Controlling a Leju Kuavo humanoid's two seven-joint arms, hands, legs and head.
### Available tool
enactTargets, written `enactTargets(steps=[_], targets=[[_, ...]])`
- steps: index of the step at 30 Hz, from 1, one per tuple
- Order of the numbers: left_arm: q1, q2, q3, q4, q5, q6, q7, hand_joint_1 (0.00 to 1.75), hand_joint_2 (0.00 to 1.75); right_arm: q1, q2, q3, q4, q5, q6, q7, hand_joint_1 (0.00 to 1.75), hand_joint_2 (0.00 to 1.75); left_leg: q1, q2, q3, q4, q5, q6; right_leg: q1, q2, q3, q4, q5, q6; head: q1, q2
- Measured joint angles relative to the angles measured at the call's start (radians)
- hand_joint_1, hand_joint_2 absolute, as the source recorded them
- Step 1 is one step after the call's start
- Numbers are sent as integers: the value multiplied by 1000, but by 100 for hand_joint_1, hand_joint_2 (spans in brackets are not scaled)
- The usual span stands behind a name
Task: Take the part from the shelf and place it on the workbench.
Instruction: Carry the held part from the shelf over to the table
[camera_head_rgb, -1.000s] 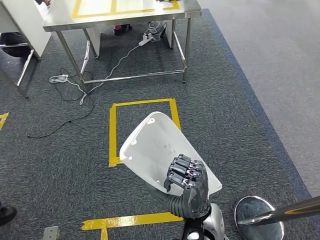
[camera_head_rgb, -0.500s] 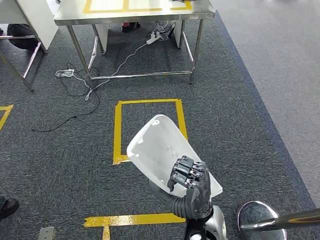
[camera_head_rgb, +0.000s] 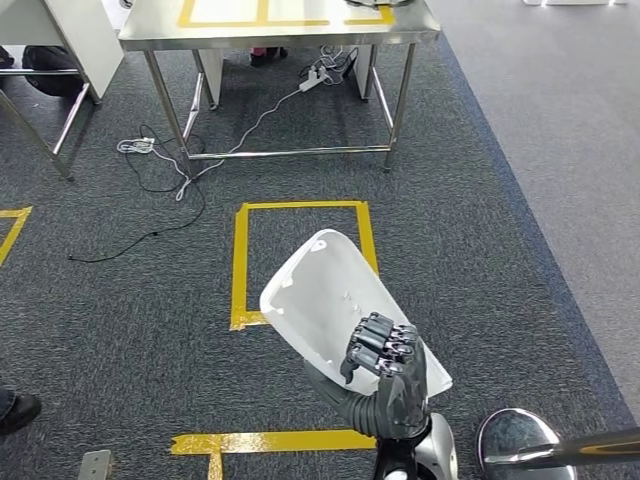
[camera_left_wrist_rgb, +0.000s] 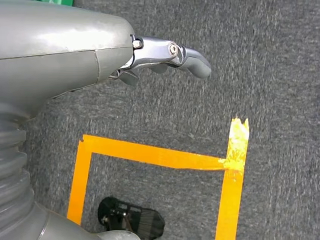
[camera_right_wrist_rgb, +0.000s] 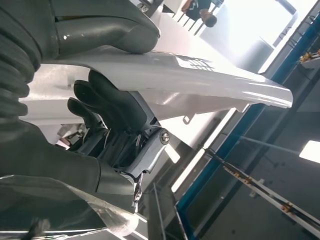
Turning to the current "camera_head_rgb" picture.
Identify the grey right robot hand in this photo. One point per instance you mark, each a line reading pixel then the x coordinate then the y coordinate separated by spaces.
pixel 404 404

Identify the white curved plastic part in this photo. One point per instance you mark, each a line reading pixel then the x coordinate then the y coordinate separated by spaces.
pixel 320 298

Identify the stainless steel workbench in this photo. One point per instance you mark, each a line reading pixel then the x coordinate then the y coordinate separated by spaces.
pixel 280 36

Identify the yellow tape on workbench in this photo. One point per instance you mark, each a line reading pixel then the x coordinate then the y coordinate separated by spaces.
pixel 263 12

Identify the yellow floor tape strip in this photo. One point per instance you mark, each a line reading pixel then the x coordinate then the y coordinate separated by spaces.
pixel 280 442

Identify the yellow floor tape square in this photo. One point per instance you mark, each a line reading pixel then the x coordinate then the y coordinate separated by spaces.
pixel 240 265

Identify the white power strip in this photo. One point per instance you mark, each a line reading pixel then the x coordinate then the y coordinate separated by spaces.
pixel 314 78

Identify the white lit plinth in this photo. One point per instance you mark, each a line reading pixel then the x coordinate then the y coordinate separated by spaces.
pixel 575 2

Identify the person's foot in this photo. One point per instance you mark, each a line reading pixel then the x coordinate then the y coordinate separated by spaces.
pixel 20 411

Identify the yellow floor tape corner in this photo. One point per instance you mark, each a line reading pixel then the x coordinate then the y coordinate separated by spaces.
pixel 12 232

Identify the white desk with metal legs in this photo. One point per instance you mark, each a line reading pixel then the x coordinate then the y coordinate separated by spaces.
pixel 84 40

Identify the black bag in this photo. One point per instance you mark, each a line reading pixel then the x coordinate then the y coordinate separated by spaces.
pixel 50 69

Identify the chrome stanchion post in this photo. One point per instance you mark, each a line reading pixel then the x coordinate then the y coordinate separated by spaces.
pixel 520 444

